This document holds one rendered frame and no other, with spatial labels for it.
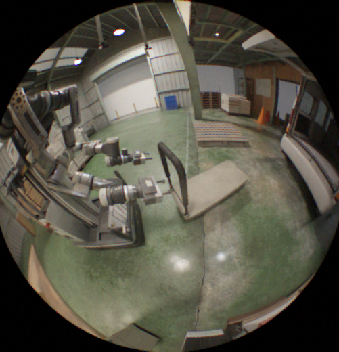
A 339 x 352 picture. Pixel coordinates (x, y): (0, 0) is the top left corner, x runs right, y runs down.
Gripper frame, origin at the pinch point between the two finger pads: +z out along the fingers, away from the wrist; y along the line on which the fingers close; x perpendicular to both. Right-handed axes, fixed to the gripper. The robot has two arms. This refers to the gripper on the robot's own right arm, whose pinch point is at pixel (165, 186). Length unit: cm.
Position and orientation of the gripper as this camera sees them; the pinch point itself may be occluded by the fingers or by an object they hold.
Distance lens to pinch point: 50.1
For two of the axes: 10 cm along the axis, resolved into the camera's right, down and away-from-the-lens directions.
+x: 1.4, -7.8, -6.1
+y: 3.9, 6.1, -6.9
